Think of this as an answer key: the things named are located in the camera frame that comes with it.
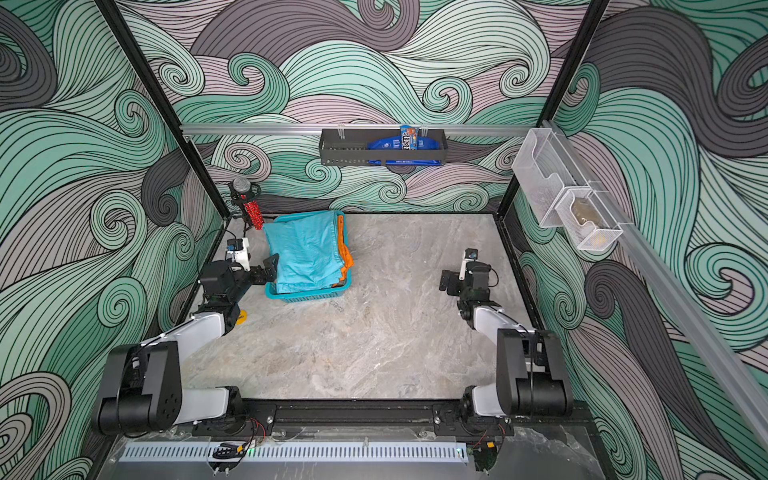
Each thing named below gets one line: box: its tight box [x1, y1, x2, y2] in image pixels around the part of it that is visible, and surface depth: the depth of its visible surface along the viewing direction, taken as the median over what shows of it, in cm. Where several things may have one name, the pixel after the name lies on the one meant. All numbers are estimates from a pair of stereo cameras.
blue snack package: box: [367, 125, 442, 166], surface depth 94 cm
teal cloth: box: [263, 211, 343, 293], surface depth 94 cm
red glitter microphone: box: [233, 177, 265, 230], surface depth 95 cm
